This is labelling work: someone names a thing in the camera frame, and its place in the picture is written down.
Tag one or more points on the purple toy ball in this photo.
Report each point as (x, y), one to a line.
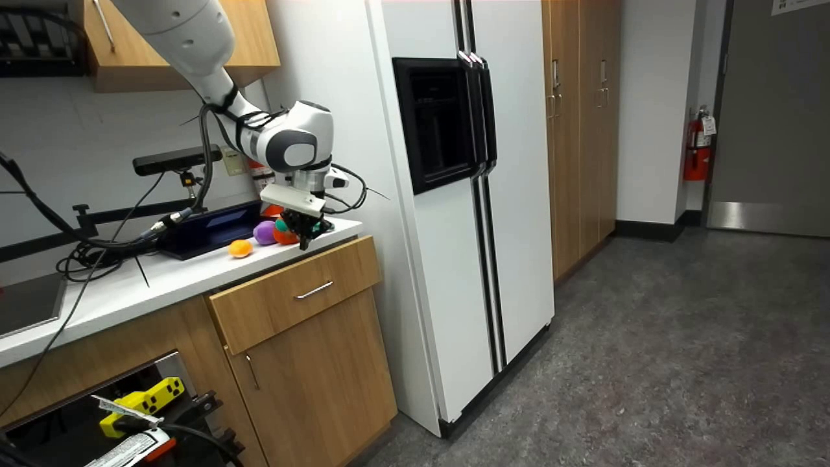
(263, 231)

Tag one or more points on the red fire extinguisher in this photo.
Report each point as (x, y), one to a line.
(695, 157)

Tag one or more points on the black stereo camera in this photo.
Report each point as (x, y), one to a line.
(177, 159)

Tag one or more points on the tall wooden pantry cabinets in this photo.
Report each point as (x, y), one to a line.
(580, 130)

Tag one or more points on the black electronic box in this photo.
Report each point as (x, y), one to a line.
(208, 231)

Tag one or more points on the white side-by-side refrigerator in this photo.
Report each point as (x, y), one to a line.
(509, 217)

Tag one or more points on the black fridge dispenser panel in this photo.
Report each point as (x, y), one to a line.
(437, 121)

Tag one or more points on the open wooden base cabinet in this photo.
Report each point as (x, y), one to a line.
(112, 347)

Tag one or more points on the yellow orange toy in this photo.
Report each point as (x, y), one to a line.
(240, 250)

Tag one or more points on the orange red toy ball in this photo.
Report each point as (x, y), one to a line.
(283, 235)

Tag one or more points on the yellow black tool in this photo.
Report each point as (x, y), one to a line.
(143, 400)

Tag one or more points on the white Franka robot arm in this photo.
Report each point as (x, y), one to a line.
(189, 36)

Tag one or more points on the white wall outlet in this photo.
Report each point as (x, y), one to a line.
(235, 161)

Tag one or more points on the wooden cabinet door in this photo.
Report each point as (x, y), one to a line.
(319, 381)

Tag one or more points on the black camera mounting rod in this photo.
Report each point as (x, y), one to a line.
(130, 215)

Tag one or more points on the black baseboard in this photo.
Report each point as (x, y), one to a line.
(649, 229)

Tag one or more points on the grey door with kick plate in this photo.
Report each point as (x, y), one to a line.
(768, 112)

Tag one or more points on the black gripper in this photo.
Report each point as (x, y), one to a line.
(313, 224)

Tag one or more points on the orange traffic cone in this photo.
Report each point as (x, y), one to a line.
(271, 212)

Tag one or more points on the steel sink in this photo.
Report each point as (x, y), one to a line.
(30, 301)

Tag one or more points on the white red tool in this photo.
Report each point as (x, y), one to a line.
(130, 449)

